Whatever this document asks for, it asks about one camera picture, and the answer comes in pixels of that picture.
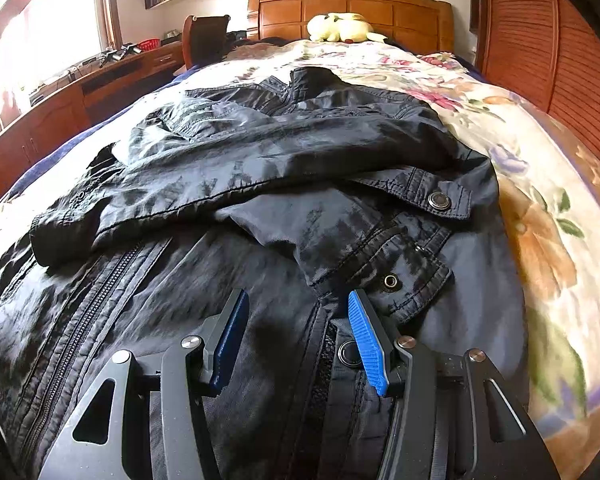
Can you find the wooden chair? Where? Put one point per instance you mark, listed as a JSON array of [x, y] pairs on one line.
[[204, 39]]

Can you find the window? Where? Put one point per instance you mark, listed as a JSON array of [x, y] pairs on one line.
[[40, 39]]

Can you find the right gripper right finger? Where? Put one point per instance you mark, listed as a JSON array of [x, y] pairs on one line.
[[454, 417]]

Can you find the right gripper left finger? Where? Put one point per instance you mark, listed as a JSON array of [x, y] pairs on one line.
[[107, 434]]

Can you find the black jacket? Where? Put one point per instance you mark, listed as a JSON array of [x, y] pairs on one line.
[[296, 191]]

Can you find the wooden desk cabinet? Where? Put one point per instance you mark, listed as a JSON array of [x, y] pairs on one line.
[[75, 110]]

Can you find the floral bed blanket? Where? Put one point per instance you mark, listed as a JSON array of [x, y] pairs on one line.
[[550, 213]]

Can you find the wooden louvered wardrobe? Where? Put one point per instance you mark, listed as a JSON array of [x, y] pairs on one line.
[[544, 51]]

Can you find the yellow plush toy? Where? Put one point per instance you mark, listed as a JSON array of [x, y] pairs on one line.
[[342, 27]]

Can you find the red basket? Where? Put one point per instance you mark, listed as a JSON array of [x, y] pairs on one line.
[[149, 44]]

